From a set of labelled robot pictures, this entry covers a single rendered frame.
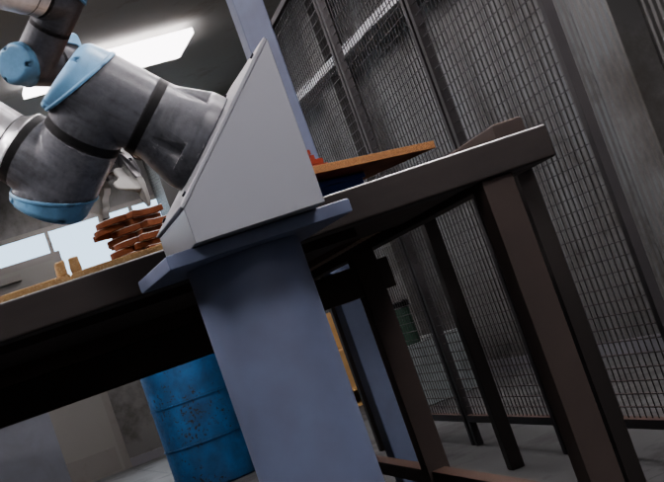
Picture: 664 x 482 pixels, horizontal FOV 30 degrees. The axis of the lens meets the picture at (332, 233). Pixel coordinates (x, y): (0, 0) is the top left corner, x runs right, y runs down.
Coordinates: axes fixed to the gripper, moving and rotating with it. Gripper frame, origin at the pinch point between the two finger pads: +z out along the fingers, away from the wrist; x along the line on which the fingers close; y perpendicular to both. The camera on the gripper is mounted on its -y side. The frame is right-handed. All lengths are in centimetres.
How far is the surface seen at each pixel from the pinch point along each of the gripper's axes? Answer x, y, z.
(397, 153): -5, -84, -2
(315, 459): 52, 23, 47
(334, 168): -4, -61, -1
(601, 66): -112, -374, -38
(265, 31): -102, -158, -68
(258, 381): 48, 26, 34
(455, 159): 50, -31, 11
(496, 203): 52, -36, 20
